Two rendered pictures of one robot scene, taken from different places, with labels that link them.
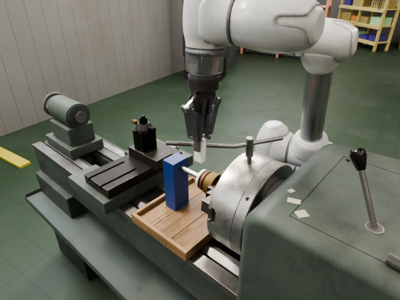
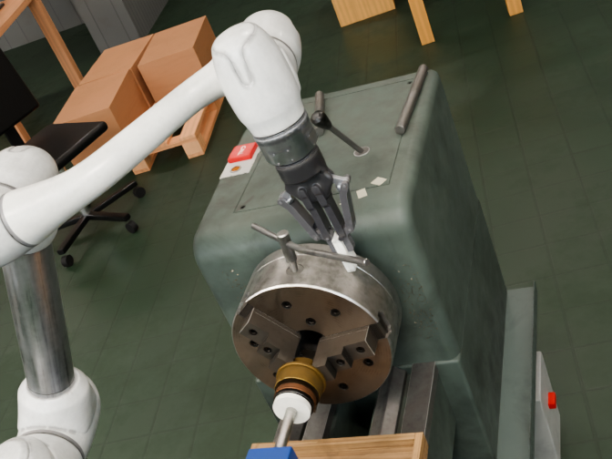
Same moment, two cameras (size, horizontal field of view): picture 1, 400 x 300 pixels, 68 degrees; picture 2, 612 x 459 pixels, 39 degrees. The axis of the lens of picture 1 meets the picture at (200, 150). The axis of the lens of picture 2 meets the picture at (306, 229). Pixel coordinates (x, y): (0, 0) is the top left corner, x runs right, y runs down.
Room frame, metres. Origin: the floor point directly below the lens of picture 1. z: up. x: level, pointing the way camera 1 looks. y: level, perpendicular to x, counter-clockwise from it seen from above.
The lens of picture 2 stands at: (1.05, 1.15, 2.10)
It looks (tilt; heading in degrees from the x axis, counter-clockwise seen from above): 31 degrees down; 255
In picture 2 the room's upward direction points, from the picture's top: 24 degrees counter-clockwise
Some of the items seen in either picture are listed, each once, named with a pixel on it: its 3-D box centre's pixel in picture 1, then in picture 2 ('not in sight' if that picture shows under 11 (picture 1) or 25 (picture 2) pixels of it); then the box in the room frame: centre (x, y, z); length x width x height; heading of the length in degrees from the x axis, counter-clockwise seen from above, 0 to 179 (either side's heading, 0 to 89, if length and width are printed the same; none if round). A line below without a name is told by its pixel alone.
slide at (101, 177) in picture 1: (136, 166); not in sight; (1.19, 0.30, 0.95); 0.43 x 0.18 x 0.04; 138
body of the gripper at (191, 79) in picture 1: (202, 91); (306, 175); (0.70, -0.01, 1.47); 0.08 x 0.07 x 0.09; 139
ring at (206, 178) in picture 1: (213, 184); (299, 386); (0.86, -0.05, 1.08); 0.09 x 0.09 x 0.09; 48
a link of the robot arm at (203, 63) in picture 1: (204, 61); (286, 137); (0.71, -0.01, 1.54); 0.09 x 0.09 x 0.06
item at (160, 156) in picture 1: (150, 154); not in sight; (1.22, 0.23, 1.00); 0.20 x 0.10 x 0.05; 48
